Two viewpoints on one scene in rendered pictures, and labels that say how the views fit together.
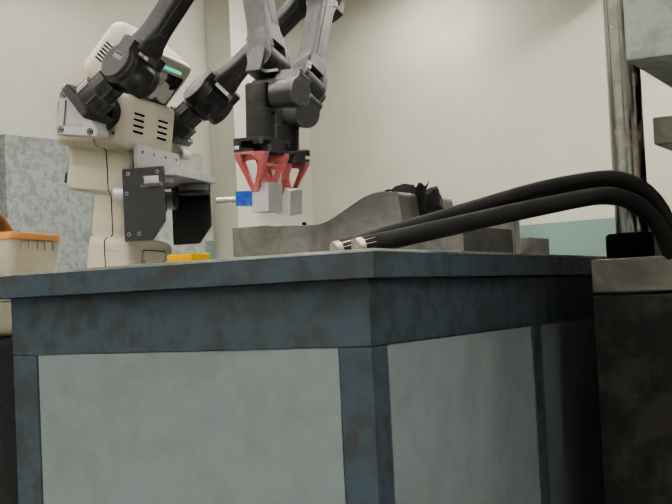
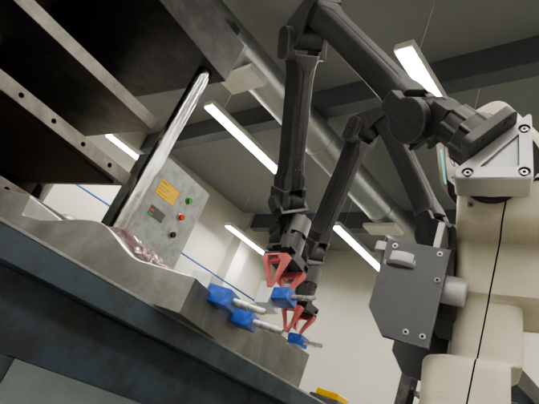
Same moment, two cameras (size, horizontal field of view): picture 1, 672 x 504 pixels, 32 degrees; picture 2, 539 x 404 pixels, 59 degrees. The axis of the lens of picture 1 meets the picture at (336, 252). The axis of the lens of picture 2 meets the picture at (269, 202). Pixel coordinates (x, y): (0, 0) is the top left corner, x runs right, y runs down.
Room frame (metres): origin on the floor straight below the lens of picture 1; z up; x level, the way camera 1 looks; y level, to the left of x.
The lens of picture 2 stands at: (3.52, 0.27, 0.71)
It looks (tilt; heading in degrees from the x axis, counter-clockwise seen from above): 23 degrees up; 194
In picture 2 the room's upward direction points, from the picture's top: 23 degrees clockwise
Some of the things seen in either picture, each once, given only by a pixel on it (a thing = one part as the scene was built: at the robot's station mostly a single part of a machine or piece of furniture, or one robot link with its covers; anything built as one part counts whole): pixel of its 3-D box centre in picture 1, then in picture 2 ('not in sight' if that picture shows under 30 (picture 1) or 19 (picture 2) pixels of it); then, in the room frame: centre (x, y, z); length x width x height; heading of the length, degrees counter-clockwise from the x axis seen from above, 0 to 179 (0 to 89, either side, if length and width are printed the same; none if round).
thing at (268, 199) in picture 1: (246, 199); (301, 341); (2.21, 0.17, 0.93); 0.13 x 0.05 x 0.05; 61
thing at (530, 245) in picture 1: (503, 253); not in sight; (3.06, -0.44, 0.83); 0.20 x 0.15 x 0.07; 62
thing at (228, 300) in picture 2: not in sight; (228, 300); (2.80, 0.09, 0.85); 0.13 x 0.05 x 0.05; 79
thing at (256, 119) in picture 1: (261, 130); (303, 295); (2.19, 0.13, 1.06); 0.10 x 0.07 x 0.07; 151
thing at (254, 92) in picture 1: (263, 97); (308, 276); (2.18, 0.12, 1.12); 0.07 x 0.06 x 0.07; 54
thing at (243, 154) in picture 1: (258, 167); (297, 321); (2.18, 0.14, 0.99); 0.07 x 0.07 x 0.09; 61
